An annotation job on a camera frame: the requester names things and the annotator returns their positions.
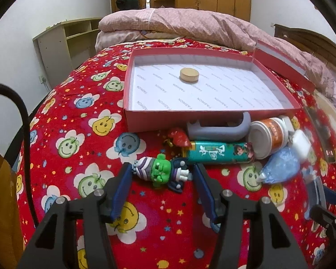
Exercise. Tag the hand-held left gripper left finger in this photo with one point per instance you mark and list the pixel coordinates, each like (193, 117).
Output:
(120, 196)

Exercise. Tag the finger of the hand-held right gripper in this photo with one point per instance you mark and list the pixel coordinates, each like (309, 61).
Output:
(331, 195)
(317, 196)

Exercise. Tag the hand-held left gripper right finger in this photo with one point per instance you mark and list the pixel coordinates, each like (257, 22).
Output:
(205, 196)

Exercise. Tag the green toothpaste box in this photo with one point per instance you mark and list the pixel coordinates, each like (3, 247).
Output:
(212, 152)

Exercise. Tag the green monster figurine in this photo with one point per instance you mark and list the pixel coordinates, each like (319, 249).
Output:
(159, 169)

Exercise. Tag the blue plastic bag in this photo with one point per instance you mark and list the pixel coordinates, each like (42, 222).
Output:
(281, 165)

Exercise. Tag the small red toy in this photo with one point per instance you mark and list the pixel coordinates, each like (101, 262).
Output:
(180, 137)

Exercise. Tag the white orange-label pill bottle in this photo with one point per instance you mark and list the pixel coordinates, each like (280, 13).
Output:
(268, 137)

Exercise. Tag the red cardboard box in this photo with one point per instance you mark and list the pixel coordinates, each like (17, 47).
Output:
(196, 95)

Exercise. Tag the white plastic case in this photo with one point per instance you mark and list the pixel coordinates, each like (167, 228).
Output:
(301, 144)

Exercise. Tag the red smiley-flower bedsheet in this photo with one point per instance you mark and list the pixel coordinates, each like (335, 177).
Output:
(84, 117)

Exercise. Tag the yellow wooden cabinet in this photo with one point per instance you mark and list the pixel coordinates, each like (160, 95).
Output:
(2, 201)

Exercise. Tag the round wooden disc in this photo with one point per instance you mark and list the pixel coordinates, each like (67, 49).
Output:
(189, 75)

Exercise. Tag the red cardboard box lid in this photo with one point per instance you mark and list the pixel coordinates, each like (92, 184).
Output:
(280, 61)

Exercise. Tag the dark wooden headboard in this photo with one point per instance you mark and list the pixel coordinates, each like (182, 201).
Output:
(310, 40)

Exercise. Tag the beige open bookshelf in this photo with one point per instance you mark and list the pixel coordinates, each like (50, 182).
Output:
(53, 47)

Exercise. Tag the pink quilt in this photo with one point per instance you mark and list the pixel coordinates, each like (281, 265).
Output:
(201, 25)

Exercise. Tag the wall socket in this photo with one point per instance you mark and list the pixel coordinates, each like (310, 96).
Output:
(42, 79)

